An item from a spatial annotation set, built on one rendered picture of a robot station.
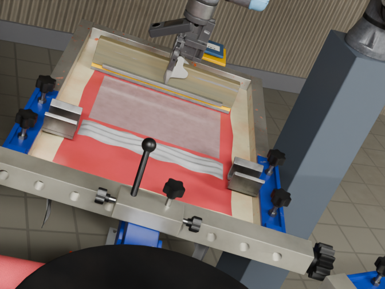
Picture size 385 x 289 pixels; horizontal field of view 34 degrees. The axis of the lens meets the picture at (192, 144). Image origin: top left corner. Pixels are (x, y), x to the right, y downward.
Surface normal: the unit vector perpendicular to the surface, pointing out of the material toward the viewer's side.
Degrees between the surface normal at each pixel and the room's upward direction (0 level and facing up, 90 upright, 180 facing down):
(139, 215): 90
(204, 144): 0
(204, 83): 86
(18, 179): 90
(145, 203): 0
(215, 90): 86
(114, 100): 0
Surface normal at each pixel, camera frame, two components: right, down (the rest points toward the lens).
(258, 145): 0.33, -0.80
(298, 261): -0.05, 0.52
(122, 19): 0.25, 0.58
